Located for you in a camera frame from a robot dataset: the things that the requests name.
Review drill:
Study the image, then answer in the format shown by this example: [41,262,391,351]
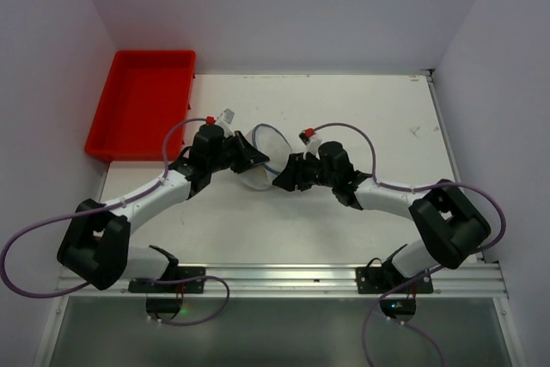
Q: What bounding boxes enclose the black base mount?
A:
[355,258,434,321]
[128,266,206,320]

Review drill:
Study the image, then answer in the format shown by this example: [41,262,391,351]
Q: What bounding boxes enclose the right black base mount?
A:
[355,258,434,321]

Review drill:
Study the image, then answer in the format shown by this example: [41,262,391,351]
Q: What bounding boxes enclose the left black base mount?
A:
[128,266,206,320]

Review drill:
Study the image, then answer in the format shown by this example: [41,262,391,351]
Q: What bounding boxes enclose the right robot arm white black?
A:
[272,142,491,290]

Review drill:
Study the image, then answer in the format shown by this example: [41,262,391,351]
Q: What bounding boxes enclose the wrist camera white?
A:
[206,108,235,135]
[299,128,322,156]

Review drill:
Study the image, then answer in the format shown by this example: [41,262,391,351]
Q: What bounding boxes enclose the white mesh laundry bag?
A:
[238,122,293,193]

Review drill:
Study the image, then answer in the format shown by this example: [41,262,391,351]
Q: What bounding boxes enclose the red plastic tray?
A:
[84,50,196,162]

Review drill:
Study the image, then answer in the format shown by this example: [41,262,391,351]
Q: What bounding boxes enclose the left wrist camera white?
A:
[206,108,235,135]

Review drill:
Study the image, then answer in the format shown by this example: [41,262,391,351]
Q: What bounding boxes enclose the aluminium mounting rail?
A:
[54,260,510,298]

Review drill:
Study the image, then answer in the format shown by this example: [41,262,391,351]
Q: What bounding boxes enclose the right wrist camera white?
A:
[299,128,322,156]

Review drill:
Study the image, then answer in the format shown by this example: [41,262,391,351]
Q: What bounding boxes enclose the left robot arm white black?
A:
[57,125,270,291]

